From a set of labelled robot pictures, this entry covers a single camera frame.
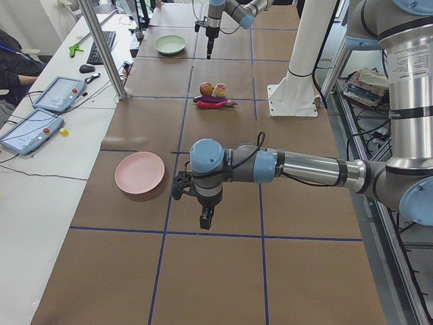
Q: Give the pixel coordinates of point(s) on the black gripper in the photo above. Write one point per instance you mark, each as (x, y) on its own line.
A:
(207, 203)
(212, 33)

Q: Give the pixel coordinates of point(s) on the yellow pink peach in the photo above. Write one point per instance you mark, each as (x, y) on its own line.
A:
(220, 90)

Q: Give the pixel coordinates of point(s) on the light green plate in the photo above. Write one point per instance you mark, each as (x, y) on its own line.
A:
(170, 44)

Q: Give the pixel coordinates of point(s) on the red yellow pomegranate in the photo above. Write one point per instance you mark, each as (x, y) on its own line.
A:
(206, 89)

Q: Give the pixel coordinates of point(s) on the purple eggplant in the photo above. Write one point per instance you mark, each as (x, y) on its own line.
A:
(212, 99)

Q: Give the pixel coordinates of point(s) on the red chili pepper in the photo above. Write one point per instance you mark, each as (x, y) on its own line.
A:
(215, 106)

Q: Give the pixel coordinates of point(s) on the pink plate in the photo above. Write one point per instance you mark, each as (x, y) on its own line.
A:
(139, 172)

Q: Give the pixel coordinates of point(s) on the black computer mouse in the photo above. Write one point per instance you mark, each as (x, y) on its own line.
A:
(86, 68)

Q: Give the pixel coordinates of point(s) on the green plastic clamp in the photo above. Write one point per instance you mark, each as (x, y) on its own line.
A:
(73, 49)

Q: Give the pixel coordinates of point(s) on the upper blue teach pendant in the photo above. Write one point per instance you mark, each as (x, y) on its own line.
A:
(60, 94)

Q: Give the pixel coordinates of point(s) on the blue teach pendant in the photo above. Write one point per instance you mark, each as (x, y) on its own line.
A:
(30, 133)
(60, 94)

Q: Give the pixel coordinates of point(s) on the stack of books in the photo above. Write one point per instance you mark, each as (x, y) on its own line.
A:
(367, 87)

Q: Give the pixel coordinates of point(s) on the small yellow toy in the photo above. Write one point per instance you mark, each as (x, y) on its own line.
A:
(64, 132)

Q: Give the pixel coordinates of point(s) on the lower blue teach pendant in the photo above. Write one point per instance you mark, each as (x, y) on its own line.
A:
(30, 133)

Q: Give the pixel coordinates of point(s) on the seated person in black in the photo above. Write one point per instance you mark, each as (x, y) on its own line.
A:
(18, 70)

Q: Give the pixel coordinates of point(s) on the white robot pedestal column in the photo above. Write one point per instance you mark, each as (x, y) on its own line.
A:
(294, 95)

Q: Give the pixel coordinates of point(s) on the aluminium frame post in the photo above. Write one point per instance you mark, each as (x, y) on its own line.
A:
(96, 32)

